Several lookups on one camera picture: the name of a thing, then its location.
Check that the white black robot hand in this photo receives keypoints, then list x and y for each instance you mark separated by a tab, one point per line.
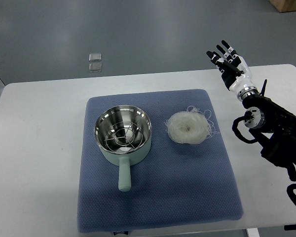
234	70

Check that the white vermicelli noodle nest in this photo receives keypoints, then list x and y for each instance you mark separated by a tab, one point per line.
191	126

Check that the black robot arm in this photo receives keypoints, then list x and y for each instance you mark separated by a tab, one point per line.
273	127

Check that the mint green pot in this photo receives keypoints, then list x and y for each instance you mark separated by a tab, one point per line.
125	160

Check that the cardboard box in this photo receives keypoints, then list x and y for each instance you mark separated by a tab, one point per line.
284	5

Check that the blue textured mat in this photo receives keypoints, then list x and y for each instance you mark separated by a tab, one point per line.
176	184

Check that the upper metal floor plate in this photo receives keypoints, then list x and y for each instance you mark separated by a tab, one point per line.
95	57

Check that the wire steaming rack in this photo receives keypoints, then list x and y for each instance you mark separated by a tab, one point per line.
123	137

